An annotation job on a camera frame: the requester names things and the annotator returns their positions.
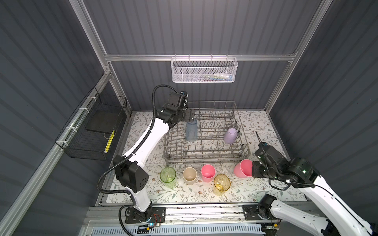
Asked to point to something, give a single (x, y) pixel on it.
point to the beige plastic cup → (189, 174)
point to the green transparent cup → (168, 174)
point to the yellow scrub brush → (108, 146)
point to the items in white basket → (216, 77)
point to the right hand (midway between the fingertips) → (254, 168)
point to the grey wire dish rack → (215, 135)
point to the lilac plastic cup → (230, 135)
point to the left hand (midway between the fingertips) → (189, 112)
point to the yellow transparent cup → (221, 183)
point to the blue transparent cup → (191, 131)
